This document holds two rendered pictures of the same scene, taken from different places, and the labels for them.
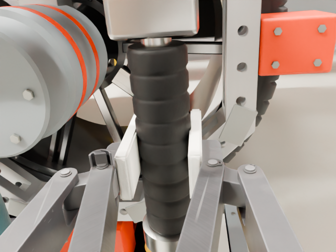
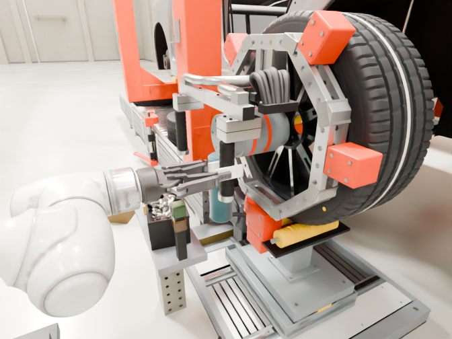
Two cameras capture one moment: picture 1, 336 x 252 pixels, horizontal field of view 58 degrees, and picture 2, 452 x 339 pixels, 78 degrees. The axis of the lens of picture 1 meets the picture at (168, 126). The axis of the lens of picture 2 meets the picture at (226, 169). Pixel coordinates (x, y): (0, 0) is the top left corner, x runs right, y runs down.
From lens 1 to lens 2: 0.56 m
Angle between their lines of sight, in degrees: 52
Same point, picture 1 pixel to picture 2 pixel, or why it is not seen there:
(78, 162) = (278, 181)
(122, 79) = (300, 148)
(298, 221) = not seen: outside the picture
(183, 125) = (224, 164)
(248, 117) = (315, 192)
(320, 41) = (349, 169)
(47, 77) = not seen: hidden behind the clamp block
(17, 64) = not seen: hidden behind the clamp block
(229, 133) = (307, 195)
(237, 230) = (401, 319)
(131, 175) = (210, 169)
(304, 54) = (342, 172)
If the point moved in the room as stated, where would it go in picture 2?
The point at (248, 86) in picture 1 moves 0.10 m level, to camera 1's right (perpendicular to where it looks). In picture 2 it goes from (318, 175) to (354, 193)
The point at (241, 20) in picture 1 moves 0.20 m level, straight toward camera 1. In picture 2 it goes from (319, 142) to (240, 153)
